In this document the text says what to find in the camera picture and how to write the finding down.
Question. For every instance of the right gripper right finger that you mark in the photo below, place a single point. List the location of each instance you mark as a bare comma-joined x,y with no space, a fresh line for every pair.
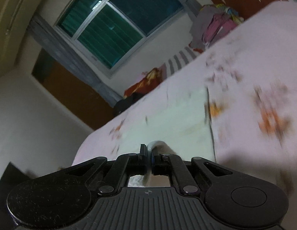
172,166

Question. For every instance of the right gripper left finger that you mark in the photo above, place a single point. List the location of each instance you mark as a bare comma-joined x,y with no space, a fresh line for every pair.
122,169

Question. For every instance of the white knit sweater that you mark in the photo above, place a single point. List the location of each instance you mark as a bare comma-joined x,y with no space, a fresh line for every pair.
183,125

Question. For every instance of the stack of folded clothes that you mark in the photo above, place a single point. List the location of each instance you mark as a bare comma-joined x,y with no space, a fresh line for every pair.
212,23

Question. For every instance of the black garment on bed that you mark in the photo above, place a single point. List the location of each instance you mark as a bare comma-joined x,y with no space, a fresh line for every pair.
125,103

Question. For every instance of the brown wooden door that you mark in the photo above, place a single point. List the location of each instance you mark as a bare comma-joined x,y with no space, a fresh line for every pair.
79,98

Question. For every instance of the pink floral bed sheet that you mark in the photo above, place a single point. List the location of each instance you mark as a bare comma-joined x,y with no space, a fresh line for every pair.
251,78

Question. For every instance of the striped pillow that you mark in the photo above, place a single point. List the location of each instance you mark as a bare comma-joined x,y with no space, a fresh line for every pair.
179,61

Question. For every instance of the left grey curtain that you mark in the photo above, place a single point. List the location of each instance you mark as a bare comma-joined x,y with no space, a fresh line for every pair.
62,52

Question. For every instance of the window with white frame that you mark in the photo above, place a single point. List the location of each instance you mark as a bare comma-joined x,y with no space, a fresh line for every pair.
108,32

